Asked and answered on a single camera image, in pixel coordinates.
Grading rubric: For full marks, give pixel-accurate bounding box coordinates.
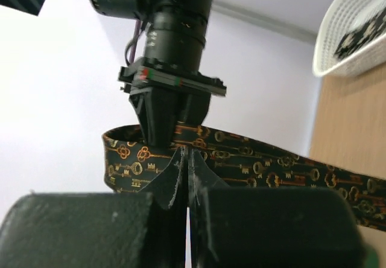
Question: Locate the white perforated plastic basket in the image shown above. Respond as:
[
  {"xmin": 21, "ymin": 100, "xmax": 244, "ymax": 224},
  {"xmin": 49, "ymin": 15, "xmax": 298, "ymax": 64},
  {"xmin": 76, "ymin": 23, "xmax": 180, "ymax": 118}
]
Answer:
[{"xmin": 312, "ymin": 0, "xmax": 385, "ymax": 77}]

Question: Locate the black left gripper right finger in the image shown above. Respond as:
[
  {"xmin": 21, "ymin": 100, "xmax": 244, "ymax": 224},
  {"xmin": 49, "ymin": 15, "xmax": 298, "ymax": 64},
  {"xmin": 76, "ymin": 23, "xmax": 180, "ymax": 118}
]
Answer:
[{"xmin": 188, "ymin": 150, "xmax": 377, "ymax": 267}]

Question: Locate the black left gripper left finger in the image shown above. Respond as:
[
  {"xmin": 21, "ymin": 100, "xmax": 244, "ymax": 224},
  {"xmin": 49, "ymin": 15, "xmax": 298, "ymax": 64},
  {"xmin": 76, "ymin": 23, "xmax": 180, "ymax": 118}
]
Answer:
[{"xmin": 1, "ymin": 149, "xmax": 186, "ymax": 267}]

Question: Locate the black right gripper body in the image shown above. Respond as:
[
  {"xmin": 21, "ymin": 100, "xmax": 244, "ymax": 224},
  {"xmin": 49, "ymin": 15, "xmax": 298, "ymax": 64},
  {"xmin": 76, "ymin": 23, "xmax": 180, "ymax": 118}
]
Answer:
[{"xmin": 118, "ymin": 12, "xmax": 227, "ymax": 97}]

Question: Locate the black tie with gold keys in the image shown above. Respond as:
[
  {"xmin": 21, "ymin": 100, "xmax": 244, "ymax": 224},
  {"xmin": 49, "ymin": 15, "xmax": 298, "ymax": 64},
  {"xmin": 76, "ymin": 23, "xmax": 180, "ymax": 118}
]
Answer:
[{"xmin": 103, "ymin": 123, "xmax": 385, "ymax": 231}]

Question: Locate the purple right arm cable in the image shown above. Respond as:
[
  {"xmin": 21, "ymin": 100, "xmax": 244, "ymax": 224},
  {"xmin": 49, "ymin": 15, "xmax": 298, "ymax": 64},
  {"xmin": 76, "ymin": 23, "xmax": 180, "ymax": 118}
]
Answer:
[{"xmin": 125, "ymin": 20, "xmax": 151, "ymax": 66}]

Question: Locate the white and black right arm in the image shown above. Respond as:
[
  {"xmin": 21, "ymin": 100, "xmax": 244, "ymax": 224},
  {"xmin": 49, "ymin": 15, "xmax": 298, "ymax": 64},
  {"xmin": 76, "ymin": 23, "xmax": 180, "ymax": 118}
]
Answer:
[{"xmin": 90, "ymin": 0, "xmax": 227, "ymax": 147}]

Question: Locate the black tie with white pattern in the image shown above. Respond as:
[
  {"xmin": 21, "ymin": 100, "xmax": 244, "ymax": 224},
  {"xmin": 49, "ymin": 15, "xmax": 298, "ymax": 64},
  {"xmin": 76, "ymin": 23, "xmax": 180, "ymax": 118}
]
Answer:
[{"xmin": 334, "ymin": 12, "xmax": 385, "ymax": 60}]

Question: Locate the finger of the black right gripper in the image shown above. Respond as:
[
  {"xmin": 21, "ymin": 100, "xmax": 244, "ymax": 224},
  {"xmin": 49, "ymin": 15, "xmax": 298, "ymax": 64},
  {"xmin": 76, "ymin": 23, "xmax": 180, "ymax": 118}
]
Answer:
[
  {"xmin": 177, "ymin": 93, "xmax": 211, "ymax": 126},
  {"xmin": 129, "ymin": 87, "xmax": 179, "ymax": 147}
]

